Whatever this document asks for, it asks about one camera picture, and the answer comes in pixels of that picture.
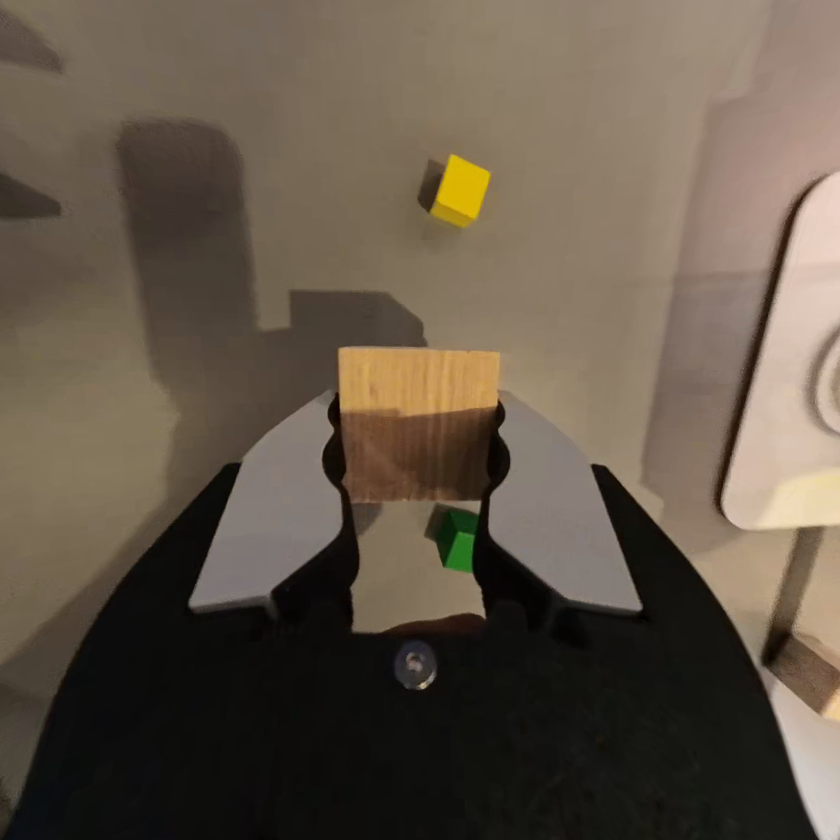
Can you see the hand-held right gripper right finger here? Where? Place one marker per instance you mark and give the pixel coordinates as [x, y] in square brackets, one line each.
[558, 518]

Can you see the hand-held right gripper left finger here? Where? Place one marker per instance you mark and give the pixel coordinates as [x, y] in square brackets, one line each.
[275, 518]

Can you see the green wooden cube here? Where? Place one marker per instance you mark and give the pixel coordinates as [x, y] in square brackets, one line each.
[459, 551]

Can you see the large plain wooden cube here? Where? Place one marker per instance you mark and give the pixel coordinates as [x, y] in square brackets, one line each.
[420, 394]

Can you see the yellow wooden cube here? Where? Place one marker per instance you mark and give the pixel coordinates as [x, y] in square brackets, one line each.
[463, 190]

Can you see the white metal document stand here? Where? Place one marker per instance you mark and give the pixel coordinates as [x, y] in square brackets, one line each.
[787, 394]

